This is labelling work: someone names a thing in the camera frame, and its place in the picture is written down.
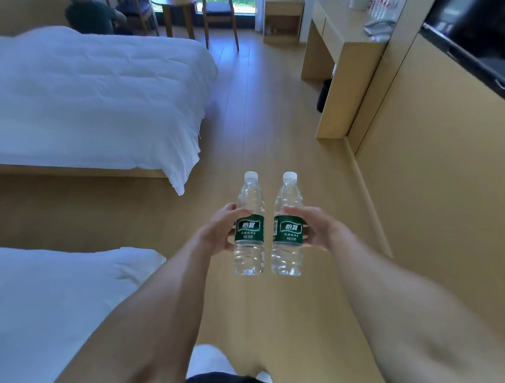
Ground person's left hand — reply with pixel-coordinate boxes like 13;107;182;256
197;201;255;258

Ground person's right hand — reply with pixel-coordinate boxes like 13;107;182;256
281;206;355;252

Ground green-label water bottle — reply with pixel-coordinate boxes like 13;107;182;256
232;171;270;277
269;170;309;278

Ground person's right forearm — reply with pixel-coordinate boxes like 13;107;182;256
323;233;505;383

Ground person's left forearm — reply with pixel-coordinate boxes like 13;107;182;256
52;229;217;383

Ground light denim shorts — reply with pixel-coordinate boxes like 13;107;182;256
185;343;314;383

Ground black bin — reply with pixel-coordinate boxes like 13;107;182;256
316;77;333;115

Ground white bed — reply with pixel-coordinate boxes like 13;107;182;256
0;240;168;383
0;23;222;198

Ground grey desk telephone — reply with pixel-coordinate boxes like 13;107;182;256
363;18;398;38

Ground wooden chair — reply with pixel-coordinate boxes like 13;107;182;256
94;0;163;37
197;0;243;53

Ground wooden side cabinet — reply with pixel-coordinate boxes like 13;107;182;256
261;0;306;47

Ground black television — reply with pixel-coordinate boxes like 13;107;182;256
416;0;505;107

